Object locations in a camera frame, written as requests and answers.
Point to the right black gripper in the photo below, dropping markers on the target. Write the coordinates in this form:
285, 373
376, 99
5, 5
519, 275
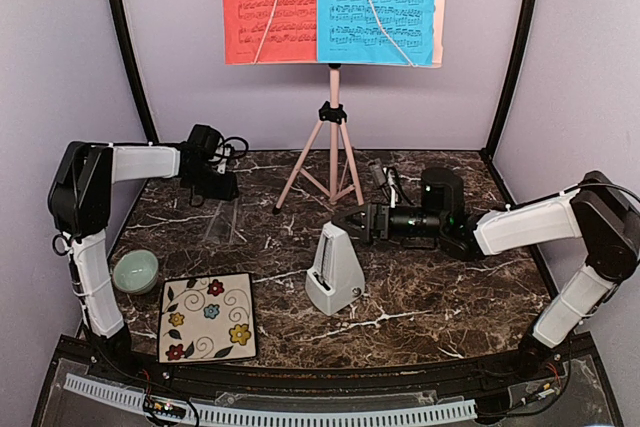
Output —
377, 219

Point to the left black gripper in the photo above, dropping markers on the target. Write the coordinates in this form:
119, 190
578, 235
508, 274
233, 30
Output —
225, 192

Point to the white metronome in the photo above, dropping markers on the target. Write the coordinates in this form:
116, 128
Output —
335, 279

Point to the clear metronome cover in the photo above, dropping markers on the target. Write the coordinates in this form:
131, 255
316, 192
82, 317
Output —
221, 228

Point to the pink music stand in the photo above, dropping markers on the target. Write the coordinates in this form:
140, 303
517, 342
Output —
343, 176

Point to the red sheet music paper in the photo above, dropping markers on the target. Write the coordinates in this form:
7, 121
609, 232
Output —
270, 31

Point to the blue sheet music paper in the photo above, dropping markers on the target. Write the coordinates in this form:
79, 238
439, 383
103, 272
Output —
381, 32

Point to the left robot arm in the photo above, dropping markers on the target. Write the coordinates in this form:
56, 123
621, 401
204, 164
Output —
79, 201

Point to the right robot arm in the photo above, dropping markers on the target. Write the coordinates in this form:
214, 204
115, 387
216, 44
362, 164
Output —
594, 210

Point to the pale green bowl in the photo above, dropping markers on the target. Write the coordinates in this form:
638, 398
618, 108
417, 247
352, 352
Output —
136, 273

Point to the floral square plate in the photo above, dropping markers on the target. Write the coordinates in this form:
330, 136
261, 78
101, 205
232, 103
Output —
207, 319

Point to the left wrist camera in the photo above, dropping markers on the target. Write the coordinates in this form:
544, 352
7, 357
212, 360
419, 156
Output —
229, 149

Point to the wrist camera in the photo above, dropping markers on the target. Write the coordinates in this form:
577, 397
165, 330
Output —
387, 180
229, 149

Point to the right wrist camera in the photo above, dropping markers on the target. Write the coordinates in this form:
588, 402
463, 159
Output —
387, 180

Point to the grey slotted cable duct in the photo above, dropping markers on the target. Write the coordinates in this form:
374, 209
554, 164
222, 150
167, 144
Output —
246, 410

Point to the left black frame post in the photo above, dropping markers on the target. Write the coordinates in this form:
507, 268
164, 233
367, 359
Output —
133, 75

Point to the black frame post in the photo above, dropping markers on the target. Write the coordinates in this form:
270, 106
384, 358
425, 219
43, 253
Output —
511, 77
133, 75

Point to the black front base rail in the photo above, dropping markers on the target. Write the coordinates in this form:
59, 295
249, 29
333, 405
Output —
572, 389

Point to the right black frame post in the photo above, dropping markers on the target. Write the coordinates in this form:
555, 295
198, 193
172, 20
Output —
511, 77

